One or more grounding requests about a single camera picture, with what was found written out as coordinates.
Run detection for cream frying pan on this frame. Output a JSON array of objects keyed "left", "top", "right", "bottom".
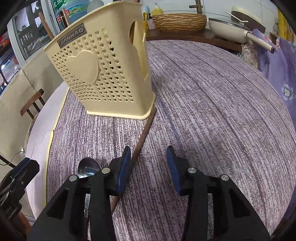
[{"left": 208, "top": 17, "right": 276, "bottom": 54}]

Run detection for bronze faucet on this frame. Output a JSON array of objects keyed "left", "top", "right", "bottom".
[{"left": 189, "top": 0, "right": 203, "bottom": 15}]

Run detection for person's left hand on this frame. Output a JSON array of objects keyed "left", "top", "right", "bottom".
[{"left": 15, "top": 211, "right": 32, "bottom": 237}]

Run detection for woven basket basin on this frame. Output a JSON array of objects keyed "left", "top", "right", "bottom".
[{"left": 152, "top": 13, "right": 207, "bottom": 32}]

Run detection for window with white frame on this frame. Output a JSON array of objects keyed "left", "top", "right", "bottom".
[{"left": 7, "top": 1, "right": 60, "bottom": 67}]

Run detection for dark gold-tipped chopstick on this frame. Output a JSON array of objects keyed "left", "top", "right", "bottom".
[{"left": 59, "top": 8, "right": 70, "bottom": 29}]

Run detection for blue water jug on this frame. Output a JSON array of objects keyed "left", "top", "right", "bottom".
[{"left": 51, "top": 0, "right": 89, "bottom": 18}]

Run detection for purple floral cloth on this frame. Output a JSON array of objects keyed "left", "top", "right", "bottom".
[{"left": 252, "top": 29, "right": 295, "bottom": 121}]

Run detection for metal spoon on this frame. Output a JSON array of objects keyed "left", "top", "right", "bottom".
[{"left": 77, "top": 157, "right": 101, "bottom": 218}]

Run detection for cream plastic utensil holder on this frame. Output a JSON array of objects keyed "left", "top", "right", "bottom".
[{"left": 44, "top": 1, "right": 156, "bottom": 120}]

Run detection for wooden counter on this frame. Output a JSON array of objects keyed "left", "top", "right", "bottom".
[{"left": 146, "top": 29, "right": 242, "bottom": 52}]

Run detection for yellow soap bottle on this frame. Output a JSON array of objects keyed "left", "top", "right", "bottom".
[{"left": 151, "top": 3, "right": 163, "bottom": 17}]

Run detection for brown wooden chopstick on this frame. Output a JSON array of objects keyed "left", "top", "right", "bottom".
[
  {"left": 110, "top": 106, "right": 158, "bottom": 214},
  {"left": 38, "top": 11, "right": 54, "bottom": 40}
]

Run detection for wooden chair with cushion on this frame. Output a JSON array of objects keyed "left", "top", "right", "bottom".
[{"left": 20, "top": 88, "right": 45, "bottom": 120}]

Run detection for yellow roll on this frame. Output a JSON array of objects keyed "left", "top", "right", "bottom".
[{"left": 277, "top": 9, "right": 289, "bottom": 40}]

